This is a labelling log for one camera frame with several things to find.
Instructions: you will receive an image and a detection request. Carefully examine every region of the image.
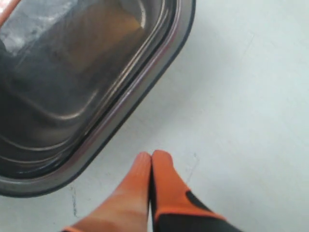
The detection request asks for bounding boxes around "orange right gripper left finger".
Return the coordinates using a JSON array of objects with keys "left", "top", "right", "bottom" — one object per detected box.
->
[{"left": 63, "top": 152, "right": 151, "bottom": 232}]

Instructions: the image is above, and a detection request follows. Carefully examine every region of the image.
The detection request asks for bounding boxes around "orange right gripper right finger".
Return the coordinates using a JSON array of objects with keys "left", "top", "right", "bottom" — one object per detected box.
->
[{"left": 150, "top": 150, "right": 240, "bottom": 232}]

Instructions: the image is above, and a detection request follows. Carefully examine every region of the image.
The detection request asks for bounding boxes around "dark transparent box lid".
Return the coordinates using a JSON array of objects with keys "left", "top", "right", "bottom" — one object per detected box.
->
[{"left": 0, "top": 0, "right": 196, "bottom": 198}]

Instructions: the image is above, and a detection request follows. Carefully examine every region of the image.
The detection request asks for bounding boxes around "stainless steel lunch box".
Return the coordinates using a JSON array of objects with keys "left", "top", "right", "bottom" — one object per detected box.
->
[{"left": 0, "top": 0, "right": 179, "bottom": 178}]

